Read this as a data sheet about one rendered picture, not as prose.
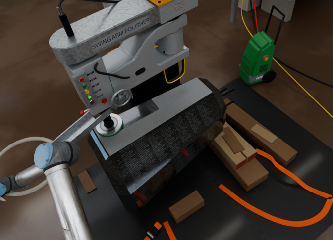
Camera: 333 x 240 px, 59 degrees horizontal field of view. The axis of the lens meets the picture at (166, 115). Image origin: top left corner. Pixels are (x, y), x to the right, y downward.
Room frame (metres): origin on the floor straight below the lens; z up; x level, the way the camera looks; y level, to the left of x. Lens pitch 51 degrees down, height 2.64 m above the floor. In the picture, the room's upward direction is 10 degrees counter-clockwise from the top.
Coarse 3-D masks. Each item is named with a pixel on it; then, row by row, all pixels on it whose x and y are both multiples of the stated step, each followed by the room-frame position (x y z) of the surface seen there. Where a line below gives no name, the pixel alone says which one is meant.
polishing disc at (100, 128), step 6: (114, 114) 1.57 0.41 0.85; (114, 120) 1.51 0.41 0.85; (120, 120) 1.50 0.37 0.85; (96, 126) 1.48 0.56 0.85; (102, 126) 1.47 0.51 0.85; (114, 126) 1.45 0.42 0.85; (120, 126) 1.44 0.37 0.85; (102, 132) 1.41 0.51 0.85; (108, 132) 1.40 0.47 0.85; (114, 132) 1.39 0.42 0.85
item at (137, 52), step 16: (144, 32) 1.66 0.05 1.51; (160, 32) 1.64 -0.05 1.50; (128, 48) 1.64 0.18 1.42; (144, 48) 1.58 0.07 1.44; (96, 64) 1.40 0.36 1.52; (112, 64) 1.54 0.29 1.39; (128, 64) 1.52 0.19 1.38; (144, 64) 1.57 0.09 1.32; (160, 64) 1.64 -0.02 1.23; (112, 80) 1.45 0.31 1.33; (128, 80) 1.50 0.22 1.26; (144, 80) 1.56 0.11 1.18
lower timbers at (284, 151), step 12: (228, 108) 2.01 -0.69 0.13; (240, 108) 1.98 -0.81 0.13; (228, 120) 1.92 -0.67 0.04; (240, 120) 1.83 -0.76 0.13; (252, 120) 1.80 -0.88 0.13; (252, 132) 1.65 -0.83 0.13; (264, 144) 1.50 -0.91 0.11; (276, 144) 1.46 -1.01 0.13; (276, 156) 1.36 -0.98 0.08; (288, 156) 1.32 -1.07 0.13; (228, 168) 1.34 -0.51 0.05; (240, 168) 1.27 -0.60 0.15; (252, 168) 1.25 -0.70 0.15; (264, 168) 1.23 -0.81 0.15; (240, 180) 1.18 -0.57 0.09; (252, 180) 1.13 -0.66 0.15; (264, 180) 1.17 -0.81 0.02
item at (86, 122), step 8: (88, 112) 1.48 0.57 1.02; (104, 112) 1.43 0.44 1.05; (80, 120) 1.45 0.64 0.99; (88, 120) 1.45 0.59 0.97; (96, 120) 1.39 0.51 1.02; (72, 128) 1.41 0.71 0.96; (80, 128) 1.41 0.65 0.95; (88, 128) 1.36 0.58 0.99; (64, 136) 1.38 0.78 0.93; (72, 136) 1.36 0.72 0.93; (80, 136) 1.32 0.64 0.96
